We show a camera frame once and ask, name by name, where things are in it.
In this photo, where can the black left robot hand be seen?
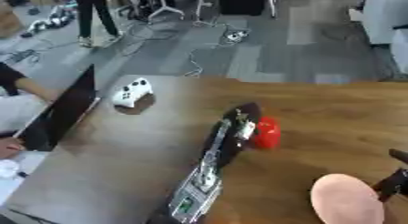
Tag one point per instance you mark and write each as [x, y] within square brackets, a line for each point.
[229, 142]

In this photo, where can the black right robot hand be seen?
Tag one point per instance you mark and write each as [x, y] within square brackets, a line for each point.
[394, 182]

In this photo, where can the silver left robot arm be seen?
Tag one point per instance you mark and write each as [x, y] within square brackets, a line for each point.
[195, 193]

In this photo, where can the black box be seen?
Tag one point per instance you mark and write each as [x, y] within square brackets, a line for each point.
[241, 2]

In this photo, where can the red block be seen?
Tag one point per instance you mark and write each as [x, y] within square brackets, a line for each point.
[267, 133]

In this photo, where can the pink round soft toy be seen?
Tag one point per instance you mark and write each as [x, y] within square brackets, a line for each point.
[344, 201]

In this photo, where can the white power strip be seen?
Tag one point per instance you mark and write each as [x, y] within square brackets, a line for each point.
[236, 35]

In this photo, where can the white game controller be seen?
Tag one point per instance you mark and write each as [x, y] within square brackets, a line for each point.
[130, 92]

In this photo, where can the white stand base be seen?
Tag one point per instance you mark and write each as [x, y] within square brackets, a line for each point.
[166, 9]

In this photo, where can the black laptop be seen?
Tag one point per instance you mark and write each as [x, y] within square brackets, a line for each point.
[69, 112]

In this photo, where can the white cabinet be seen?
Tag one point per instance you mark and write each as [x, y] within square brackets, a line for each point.
[385, 18]

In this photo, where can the standing person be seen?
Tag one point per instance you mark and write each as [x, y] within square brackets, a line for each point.
[93, 12]

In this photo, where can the seated person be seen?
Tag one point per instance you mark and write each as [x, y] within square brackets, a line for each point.
[16, 112]

